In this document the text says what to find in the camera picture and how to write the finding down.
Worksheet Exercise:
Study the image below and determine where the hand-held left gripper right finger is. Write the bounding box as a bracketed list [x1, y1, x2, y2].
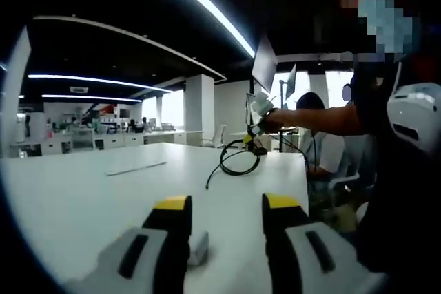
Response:
[261, 193, 389, 294]

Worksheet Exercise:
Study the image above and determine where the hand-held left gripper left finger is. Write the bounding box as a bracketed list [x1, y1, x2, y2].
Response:
[65, 194, 193, 294]

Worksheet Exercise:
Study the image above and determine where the black Type-C cable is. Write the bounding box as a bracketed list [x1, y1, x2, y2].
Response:
[205, 137, 269, 190]

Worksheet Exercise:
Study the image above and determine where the white charger adapter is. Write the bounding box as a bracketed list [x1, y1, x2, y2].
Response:
[190, 231, 210, 266]

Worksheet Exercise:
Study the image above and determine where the white desk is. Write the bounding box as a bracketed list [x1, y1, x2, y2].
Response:
[0, 142, 310, 294]

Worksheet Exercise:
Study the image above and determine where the white flat desk strip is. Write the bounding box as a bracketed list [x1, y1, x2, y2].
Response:
[105, 160, 168, 177]

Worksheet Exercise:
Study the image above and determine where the person's right hand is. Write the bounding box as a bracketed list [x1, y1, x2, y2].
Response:
[258, 108, 289, 135]

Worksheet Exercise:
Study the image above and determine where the white mesh office chair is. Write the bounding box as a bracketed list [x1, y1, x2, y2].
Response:
[201, 124, 227, 149]

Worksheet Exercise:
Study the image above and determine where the black laptop stand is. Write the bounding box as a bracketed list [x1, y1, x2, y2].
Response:
[275, 127, 299, 154]

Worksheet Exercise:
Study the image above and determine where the large hanging monitor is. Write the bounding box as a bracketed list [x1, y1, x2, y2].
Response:
[251, 34, 278, 94]

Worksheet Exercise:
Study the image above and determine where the white plastic chair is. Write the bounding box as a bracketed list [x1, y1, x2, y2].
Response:
[326, 169, 361, 192]

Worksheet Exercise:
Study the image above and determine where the person's dark clothing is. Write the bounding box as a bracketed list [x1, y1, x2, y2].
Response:
[349, 51, 441, 294]

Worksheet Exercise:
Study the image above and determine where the white office counter row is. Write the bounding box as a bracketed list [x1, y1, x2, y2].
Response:
[9, 129, 205, 158]

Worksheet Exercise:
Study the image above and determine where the long ceiling light strip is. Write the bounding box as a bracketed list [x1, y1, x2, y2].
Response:
[143, 0, 256, 59]

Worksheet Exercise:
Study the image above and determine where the white chest-worn device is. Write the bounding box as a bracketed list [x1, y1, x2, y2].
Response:
[385, 81, 441, 156]

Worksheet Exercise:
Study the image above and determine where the medium ceiling light strip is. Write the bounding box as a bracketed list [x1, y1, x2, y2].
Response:
[26, 73, 174, 93]

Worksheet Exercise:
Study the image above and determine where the short ceiling light strip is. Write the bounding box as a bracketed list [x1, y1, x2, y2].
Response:
[41, 94, 143, 103]

